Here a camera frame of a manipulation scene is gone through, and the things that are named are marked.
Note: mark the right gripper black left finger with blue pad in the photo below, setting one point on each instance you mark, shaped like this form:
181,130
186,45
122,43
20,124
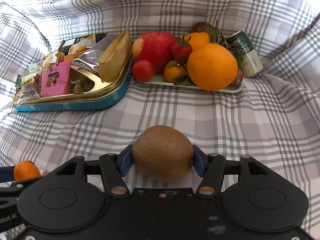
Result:
113,168

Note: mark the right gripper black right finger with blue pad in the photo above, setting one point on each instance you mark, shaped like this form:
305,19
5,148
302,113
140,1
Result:
211,169

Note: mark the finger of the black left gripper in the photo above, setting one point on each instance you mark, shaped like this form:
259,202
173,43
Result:
10,217

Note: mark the brown kiwi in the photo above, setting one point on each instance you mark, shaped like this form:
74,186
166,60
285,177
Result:
163,153

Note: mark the plaid sofa cover cloth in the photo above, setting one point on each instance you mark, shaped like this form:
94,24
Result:
275,118

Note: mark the teal tin snack tray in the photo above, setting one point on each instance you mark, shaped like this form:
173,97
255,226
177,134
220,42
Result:
85,90

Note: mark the plum on plate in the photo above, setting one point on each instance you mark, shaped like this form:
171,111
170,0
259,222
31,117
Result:
239,77

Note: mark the large orange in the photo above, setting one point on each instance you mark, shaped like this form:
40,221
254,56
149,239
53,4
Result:
212,67

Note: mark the small red tomato on plate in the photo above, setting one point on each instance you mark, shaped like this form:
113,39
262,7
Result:
143,70

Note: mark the brown paper snack bag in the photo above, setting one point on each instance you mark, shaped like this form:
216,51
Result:
114,57

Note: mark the pink snack packet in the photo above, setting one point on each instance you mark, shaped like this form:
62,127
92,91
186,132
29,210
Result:
56,79

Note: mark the small mandarin on plate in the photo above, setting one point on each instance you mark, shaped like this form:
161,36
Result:
174,72

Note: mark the silver foil snack packet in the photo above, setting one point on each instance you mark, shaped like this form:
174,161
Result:
89,59

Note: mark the green drink can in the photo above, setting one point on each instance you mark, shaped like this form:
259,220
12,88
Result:
251,64

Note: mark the strawberry-like red tomato plate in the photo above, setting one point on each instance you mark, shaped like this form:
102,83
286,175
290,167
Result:
181,50

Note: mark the red apple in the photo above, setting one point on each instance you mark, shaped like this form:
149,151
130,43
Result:
154,46

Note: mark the orange behind on plate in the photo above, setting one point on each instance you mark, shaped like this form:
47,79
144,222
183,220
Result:
197,40

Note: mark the kiwi behind on plate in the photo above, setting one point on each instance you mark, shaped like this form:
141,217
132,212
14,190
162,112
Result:
201,27

